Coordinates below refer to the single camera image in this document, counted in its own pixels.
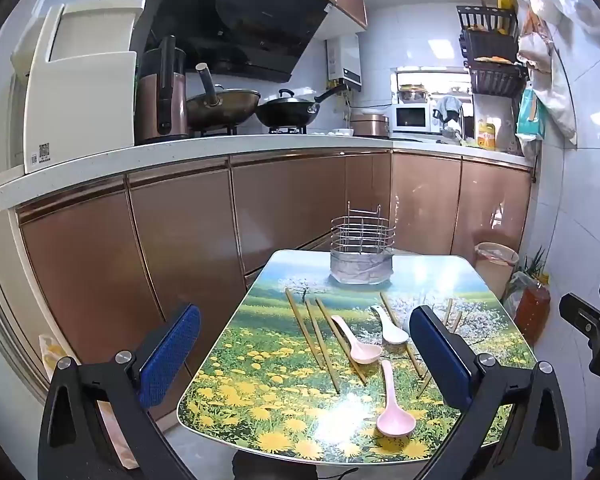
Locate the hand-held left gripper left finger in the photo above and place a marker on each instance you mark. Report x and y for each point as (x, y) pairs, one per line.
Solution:
(172, 355)

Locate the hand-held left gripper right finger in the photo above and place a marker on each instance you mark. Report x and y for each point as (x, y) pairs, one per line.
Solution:
(437, 355)

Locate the white ceramic spoon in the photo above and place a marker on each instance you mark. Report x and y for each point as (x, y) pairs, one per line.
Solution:
(394, 334)

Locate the pink plastic spoon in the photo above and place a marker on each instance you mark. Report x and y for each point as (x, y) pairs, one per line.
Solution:
(362, 351)
(395, 417)

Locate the cooking oil bottle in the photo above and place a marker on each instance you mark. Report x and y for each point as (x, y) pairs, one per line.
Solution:
(532, 310)

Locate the green onions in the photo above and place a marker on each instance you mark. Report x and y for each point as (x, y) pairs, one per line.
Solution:
(536, 262)

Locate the brown base cabinet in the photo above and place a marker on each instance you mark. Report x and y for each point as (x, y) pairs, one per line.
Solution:
(180, 250)

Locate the pink trash bin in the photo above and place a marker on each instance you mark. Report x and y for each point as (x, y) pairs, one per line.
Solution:
(495, 265)

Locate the flower print table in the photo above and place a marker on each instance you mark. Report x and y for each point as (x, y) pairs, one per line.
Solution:
(280, 400)

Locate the teal bag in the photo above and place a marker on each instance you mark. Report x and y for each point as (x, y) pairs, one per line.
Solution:
(530, 115)

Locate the yellow bottle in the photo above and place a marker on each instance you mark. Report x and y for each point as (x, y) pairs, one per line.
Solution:
(486, 134)

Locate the white kitchen countertop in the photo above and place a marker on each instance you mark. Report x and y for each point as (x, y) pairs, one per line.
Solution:
(230, 152)

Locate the gas stove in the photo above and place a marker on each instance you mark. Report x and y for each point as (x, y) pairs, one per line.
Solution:
(250, 131)

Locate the white microwave oven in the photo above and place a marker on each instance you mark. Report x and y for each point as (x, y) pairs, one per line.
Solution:
(410, 119)

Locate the brown rice cooker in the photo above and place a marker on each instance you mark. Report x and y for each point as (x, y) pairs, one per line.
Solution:
(369, 126)

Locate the hanging plastic bags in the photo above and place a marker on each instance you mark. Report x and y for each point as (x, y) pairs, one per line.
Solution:
(550, 60)

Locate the grey blue cloth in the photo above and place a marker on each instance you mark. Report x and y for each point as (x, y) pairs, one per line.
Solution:
(447, 106)

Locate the brown electric kettle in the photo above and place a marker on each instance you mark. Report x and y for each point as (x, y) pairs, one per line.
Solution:
(160, 105)

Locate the bronze wok with lid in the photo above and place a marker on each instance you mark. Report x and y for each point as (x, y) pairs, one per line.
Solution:
(225, 105)

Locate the black dish rack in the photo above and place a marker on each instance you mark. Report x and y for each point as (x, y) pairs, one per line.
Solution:
(492, 55)

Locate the kitchen window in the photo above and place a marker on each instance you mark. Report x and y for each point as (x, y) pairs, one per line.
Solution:
(425, 85)

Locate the black wok with lid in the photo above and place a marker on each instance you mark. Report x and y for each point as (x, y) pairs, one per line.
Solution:
(290, 110)

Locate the white countertop appliance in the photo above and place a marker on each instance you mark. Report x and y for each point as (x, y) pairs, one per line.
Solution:
(85, 95)

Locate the yellow container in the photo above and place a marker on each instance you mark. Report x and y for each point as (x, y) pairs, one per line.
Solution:
(506, 5)

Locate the white water heater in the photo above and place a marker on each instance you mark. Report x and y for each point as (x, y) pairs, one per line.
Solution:
(344, 60)

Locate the black range hood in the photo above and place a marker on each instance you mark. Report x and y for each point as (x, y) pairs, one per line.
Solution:
(240, 15)

